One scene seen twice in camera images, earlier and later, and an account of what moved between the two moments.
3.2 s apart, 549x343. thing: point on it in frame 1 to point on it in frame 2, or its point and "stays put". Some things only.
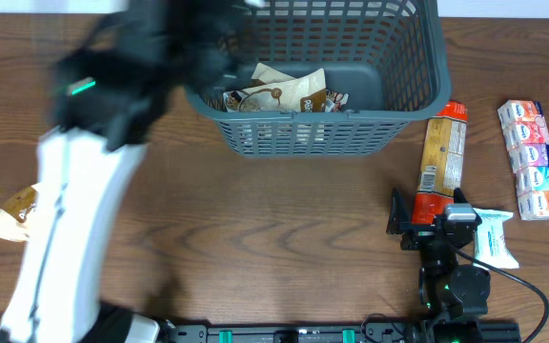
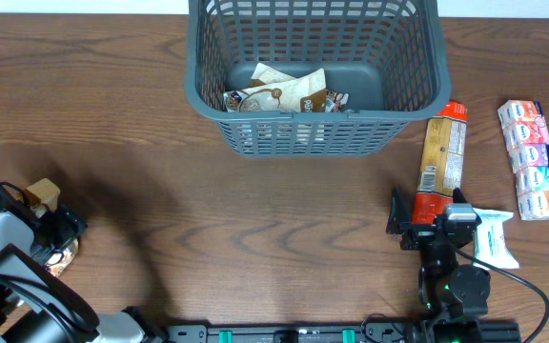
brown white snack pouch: x=307 y=93 stays put
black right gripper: x=401 y=221 stays put
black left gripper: x=206 y=70 to x=68 y=222
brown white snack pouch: x=265 y=74 stays put
